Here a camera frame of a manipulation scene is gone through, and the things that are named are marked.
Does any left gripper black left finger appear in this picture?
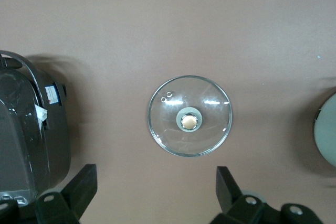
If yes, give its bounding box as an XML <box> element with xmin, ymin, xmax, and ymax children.
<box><xmin>34</xmin><ymin>164</ymin><xmax>97</xmax><ymax>224</ymax></box>

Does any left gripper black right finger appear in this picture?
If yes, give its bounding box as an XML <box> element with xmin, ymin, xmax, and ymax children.
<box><xmin>216</xmin><ymin>166</ymin><xmax>266</xmax><ymax>224</ymax></box>

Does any round glass pot lid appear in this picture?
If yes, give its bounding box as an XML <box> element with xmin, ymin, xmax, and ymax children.
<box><xmin>147</xmin><ymin>75</ymin><xmax>234</xmax><ymax>158</ymax></box>

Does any sage green electric pot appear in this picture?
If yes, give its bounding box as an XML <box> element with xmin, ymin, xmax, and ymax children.
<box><xmin>313</xmin><ymin>94</ymin><xmax>336</xmax><ymax>168</ymax></box>

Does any black rice cooker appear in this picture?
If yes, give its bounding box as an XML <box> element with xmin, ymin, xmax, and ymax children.
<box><xmin>0</xmin><ymin>49</ymin><xmax>72</xmax><ymax>208</ymax></box>

